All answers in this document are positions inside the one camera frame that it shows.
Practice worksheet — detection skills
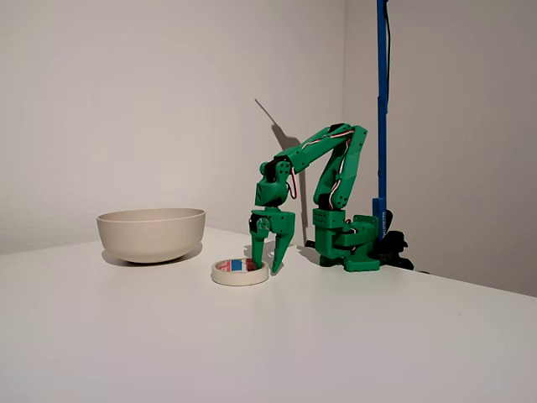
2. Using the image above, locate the beige masking tape roll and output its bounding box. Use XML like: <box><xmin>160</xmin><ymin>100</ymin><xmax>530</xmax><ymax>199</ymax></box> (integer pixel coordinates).
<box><xmin>211</xmin><ymin>258</ymin><xmax>269</xmax><ymax>287</ymax></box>

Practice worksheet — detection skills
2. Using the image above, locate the beige bowl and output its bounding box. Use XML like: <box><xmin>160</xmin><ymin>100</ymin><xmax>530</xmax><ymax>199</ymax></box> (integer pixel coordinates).
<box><xmin>96</xmin><ymin>207</ymin><xmax>207</xmax><ymax>264</ymax></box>

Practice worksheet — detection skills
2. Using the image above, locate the black table clamp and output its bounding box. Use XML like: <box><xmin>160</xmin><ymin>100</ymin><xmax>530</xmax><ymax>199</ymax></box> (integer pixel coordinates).
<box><xmin>368</xmin><ymin>209</ymin><xmax>415</xmax><ymax>272</ymax></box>

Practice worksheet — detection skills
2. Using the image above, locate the blue camera pole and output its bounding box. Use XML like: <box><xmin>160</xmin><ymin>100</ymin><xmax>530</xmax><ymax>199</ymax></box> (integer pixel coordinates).
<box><xmin>372</xmin><ymin>0</ymin><xmax>389</xmax><ymax>243</ymax></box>

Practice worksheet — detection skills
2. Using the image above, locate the black cable on pole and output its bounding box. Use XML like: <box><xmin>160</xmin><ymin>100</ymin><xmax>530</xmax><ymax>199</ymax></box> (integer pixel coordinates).
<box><xmin>383</xmin><ymin>0</ymin><xmax>394</xmax><ymax>123</ymax></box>

